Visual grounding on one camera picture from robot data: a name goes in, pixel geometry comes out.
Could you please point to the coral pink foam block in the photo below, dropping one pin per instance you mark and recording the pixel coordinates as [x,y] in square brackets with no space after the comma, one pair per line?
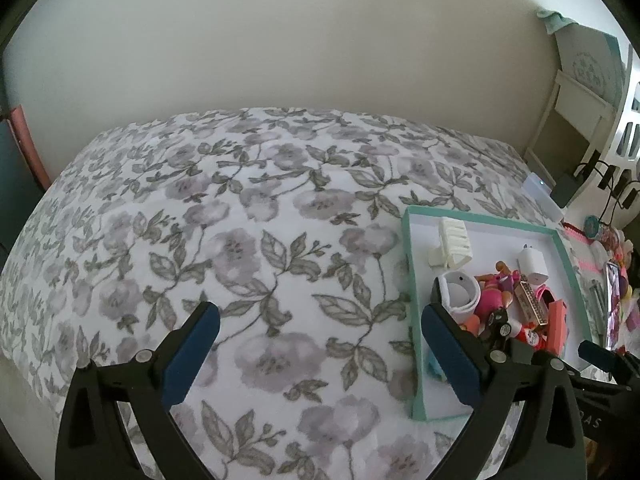
[556,329]

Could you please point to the pink rolled mat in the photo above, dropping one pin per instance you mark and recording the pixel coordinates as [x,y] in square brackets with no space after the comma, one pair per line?
[28,148]

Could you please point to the orange plastic toy piece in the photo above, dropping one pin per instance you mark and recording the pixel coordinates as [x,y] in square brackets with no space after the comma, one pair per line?
[476,324]

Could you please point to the dark blue cabinet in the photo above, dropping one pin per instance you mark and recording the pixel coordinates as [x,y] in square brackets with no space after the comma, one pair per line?
[19,190]

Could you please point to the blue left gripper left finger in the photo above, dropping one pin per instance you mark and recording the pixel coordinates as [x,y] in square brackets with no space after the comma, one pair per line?
[183,352]

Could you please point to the white shelf unit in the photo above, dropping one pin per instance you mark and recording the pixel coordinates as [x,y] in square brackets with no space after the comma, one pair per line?
[590,125]

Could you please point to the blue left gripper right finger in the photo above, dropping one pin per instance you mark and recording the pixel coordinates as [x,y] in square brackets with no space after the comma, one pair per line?
[458,352]

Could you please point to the teal rimmed white tray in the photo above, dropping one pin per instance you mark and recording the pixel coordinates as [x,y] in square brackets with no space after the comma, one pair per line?
[493,239]

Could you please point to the cream hair claw clip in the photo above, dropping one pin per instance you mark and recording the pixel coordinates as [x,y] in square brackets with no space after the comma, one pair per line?
[455,248]

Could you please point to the pink plastic bracelet band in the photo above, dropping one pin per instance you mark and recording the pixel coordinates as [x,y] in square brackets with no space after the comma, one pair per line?
[544,297]

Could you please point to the white wrist band cuff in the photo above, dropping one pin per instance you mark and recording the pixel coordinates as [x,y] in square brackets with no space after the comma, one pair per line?
[458,293]

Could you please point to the black small clip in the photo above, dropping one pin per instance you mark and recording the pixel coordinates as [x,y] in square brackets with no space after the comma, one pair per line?
[497,330]

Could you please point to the floral grey white blanket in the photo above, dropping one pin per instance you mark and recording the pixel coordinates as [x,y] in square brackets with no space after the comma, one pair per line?
[289,220]

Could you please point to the red white glue bottle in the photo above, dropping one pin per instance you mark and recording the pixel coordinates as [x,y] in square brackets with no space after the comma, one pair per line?
[515,330]

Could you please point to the pink ball doll toy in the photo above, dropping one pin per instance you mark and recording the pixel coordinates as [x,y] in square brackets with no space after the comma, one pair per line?
[496,289]

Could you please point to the white charger plug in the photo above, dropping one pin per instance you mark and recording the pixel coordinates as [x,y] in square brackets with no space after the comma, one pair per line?
[532,265]

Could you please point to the gold patterned harmonica bar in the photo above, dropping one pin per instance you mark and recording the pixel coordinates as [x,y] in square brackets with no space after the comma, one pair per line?
[532,310]

